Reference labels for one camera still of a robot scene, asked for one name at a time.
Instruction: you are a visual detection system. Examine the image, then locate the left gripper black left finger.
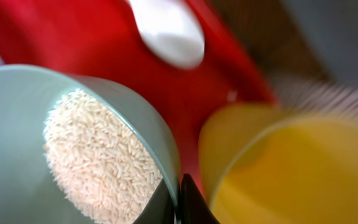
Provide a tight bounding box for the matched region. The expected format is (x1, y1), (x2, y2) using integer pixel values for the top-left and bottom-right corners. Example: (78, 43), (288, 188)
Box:
(134, 180), (175, 224)

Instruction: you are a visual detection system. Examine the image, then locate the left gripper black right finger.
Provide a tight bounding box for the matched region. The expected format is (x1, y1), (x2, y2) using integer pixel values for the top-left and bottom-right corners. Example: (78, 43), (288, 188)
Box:
(180, 174), (219, 224)

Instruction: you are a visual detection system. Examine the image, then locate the green bowl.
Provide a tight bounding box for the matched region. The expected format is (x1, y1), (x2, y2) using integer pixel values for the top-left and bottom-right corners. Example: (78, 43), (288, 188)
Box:
(0, 65), (180, 224)

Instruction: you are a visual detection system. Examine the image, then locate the grey dishwasher rack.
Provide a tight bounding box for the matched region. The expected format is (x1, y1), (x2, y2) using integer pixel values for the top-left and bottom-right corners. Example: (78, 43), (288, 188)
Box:
(273, 0), (358, 119)

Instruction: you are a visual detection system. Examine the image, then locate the white rice pile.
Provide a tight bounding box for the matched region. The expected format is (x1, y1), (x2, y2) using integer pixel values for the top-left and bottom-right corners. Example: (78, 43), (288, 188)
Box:
(44, 90), (163, 223)

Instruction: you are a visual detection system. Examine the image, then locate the yellow plastic cup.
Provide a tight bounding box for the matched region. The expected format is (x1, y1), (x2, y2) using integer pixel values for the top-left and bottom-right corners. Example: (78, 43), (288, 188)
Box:
(199, 104), (358, 223)

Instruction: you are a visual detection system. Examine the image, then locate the white plastic spoon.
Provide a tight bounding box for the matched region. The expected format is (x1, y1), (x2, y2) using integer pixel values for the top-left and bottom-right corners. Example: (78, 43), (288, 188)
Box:
(127, 0), (205, 70)

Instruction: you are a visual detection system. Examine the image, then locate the red plastic tray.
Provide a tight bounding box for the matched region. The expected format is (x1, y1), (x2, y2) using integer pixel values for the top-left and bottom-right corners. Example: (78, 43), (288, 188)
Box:
(0, 0), (275, 182)

